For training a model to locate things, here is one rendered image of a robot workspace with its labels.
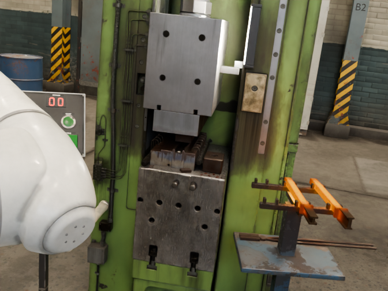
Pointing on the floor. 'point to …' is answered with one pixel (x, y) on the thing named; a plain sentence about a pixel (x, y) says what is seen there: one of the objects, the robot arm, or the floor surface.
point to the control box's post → (43, 271)
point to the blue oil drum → (23, 70)
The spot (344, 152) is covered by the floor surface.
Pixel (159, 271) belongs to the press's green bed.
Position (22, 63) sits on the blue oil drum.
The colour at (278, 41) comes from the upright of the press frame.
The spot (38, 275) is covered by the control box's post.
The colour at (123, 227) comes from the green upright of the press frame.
